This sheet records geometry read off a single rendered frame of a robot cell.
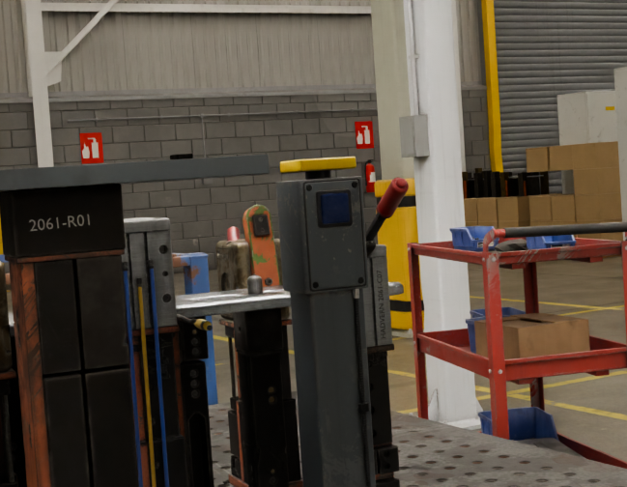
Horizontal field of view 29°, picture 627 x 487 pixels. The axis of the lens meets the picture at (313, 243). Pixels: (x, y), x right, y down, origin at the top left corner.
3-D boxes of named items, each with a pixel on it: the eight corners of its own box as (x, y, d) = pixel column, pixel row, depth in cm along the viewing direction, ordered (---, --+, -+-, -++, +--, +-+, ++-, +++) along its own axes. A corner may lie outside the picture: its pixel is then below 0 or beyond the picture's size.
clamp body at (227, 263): (280, 472, 185) (264, 236, 183) (317, 493, 171) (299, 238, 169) (213, 483, 181) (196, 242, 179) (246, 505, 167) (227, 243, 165)
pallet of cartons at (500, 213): (566, 250, 1577) (563, 193, 1573) (520, 256, 1534) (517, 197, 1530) (504, 249, 1678) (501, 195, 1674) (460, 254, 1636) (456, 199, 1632)
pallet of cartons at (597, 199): (649, 251, 1459) (643, 139, 1452) (601, 258, 1416) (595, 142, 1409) (577, 250, 1560) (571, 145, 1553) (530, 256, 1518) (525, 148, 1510)
